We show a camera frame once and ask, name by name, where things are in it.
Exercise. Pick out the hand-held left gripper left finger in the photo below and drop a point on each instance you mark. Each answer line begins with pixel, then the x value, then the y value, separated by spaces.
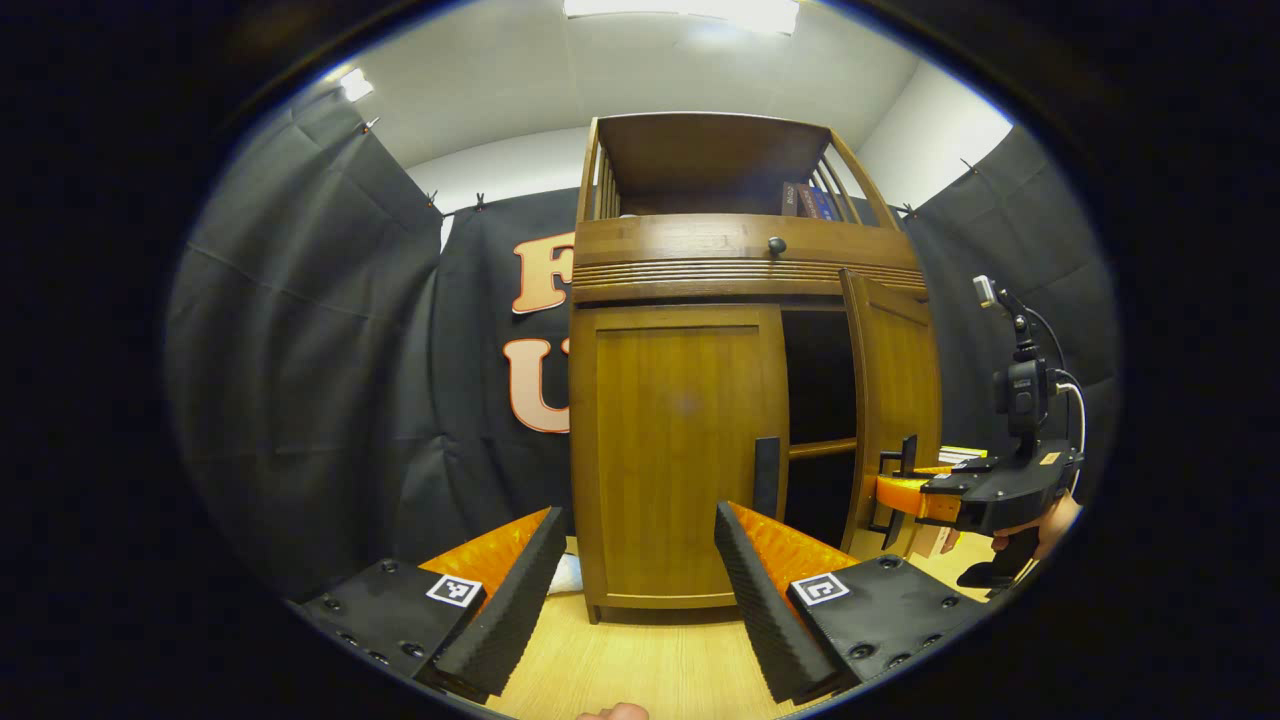
pixel 510 610

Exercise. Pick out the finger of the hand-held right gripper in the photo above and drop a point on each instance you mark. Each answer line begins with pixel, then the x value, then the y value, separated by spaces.
pixel 910 498
pixel 935 468

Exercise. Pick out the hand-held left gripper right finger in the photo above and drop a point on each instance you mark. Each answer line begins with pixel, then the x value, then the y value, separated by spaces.
pixel 760 610

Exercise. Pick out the wooden shoe cabinet door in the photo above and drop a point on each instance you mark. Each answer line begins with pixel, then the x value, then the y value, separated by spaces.
pixel 680 440
pixel 900 380

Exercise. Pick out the wooden double-door shoe cabinet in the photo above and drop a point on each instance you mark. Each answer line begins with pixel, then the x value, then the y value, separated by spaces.
pixel 700 240

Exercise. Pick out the yellow book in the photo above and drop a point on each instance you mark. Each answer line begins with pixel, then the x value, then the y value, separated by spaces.
pixel 965 452

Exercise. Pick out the small white object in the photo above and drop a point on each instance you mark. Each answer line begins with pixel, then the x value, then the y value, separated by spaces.
pixel 566 575

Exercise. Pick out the blue book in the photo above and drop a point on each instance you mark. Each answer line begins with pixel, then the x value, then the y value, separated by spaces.
pixel 825 203

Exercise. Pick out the black backdrop cloth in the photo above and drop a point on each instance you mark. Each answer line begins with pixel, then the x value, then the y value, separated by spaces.
pixel 320 380

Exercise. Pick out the dark brown book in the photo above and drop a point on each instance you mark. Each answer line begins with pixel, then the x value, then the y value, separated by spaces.
pixel 791 200

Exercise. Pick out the small ceiling light panel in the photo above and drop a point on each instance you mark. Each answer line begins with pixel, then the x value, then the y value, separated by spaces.
pixel 356 85

